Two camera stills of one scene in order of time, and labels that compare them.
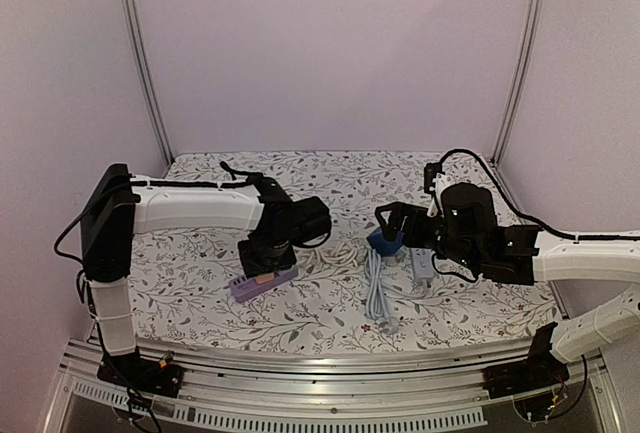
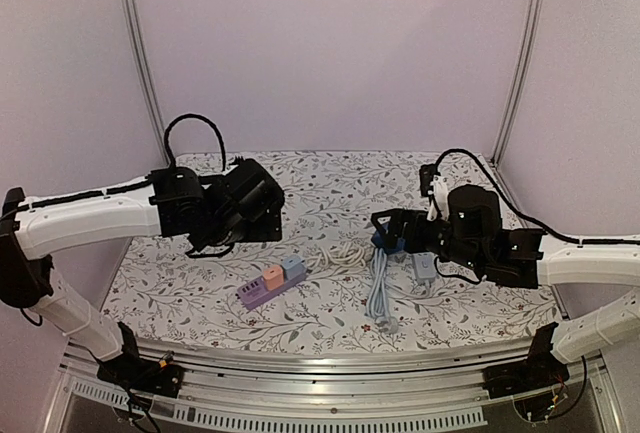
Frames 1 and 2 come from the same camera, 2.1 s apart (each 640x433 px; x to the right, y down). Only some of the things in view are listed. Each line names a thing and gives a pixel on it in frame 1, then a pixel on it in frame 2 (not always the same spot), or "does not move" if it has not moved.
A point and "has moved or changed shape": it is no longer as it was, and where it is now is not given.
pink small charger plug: [265, 278] has moved or changed shape
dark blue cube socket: [384, 247] does not move
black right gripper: [417, 223] does not move
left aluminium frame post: [138, 56] does not move
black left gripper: [251, 269] → [261, 228]
